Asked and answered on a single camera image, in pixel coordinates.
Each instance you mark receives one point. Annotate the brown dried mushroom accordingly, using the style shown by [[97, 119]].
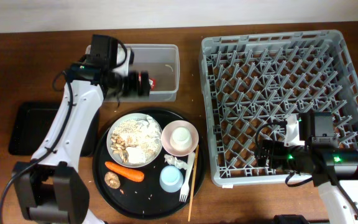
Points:
[[112, 180]]

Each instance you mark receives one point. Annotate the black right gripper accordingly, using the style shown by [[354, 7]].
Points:
[[276, 148]]

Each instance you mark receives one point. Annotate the crumpled white tissue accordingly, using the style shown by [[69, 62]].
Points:
[[174, 161]]

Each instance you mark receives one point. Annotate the white plastic fork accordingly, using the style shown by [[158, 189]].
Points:
[[184, 191]]

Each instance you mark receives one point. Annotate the orange carrot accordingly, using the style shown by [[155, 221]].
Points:
[[131, 174]]

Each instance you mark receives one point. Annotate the grey dishwasher rack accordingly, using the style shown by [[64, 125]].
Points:
[[249, 82]]

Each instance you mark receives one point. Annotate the red snack wrapper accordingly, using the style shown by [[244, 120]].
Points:
[[152, 83]]

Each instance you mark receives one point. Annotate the wooden chopstick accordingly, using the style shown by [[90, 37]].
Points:
[[193, 183]]

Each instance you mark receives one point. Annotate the light blue cup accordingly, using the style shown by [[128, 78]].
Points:
[[171, 179]]

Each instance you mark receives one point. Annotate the grey plate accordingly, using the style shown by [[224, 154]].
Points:
[[146, 139]]

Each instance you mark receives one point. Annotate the black rectangular tray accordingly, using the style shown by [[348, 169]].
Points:
[[32, 124]]

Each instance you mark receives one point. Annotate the pile of peanut shells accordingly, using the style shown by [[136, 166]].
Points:
[[119, 146]]

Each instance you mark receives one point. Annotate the round black tray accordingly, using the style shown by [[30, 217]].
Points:
[[144, 200]]

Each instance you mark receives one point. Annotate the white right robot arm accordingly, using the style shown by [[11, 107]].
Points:
[[332, 171]]

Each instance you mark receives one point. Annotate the white cup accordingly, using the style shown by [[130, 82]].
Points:
[[181, 139]]

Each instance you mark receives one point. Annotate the pink bowl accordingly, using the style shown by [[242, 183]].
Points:
[[166, 134]]

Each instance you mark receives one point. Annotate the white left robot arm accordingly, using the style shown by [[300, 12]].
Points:
[[48, 187]]

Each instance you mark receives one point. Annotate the clear plastic bin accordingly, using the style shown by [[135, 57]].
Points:
[[162, 63]]

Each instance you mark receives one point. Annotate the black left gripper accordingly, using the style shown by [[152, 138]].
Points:
[[145, 84]]

